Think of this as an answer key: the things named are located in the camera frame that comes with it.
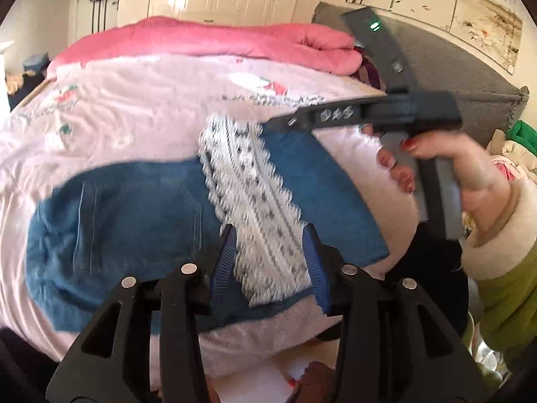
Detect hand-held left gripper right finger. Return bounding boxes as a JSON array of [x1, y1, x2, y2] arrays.
[[303, 223, 491, 403]]

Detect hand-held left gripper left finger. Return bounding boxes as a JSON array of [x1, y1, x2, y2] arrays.
[[45, 223, 239, 403]]

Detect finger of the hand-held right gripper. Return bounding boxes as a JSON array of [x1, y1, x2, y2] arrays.
[[261, 107, 320, 134]]

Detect blue denim pants lace trim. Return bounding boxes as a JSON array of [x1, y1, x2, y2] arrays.
[[26, 113, 390, 332]]

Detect person's right forearm green sleeve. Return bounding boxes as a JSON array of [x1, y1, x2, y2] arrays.
[[461, 182, 537, 353]]

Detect person's right hand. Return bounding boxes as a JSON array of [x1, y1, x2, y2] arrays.
[[361, 124, 510, 223]]

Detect grey padded headboard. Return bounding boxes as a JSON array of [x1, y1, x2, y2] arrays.
[[312, 2, 530, 152]]

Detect cream and pink clothes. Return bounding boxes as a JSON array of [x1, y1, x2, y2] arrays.
[[487, 128, 537, 185]]

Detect green cloth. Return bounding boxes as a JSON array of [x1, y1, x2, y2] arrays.
[[505, 120, 537, 156]]

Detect brown slipper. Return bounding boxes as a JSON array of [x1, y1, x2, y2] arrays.
[[294, 361, 340, 403]]

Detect pink comforter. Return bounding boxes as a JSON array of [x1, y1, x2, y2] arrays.
[[46, 16, 363, 78]]

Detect pink strawberry printed bedsheet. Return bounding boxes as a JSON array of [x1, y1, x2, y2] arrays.
[[0, 52, 420, 391]]

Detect pile of folded clothes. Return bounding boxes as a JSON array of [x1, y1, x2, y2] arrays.
[[6, 52, 53, 105]]

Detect floral wall painting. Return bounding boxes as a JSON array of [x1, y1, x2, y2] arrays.
[[346, 0, 525, 75]]

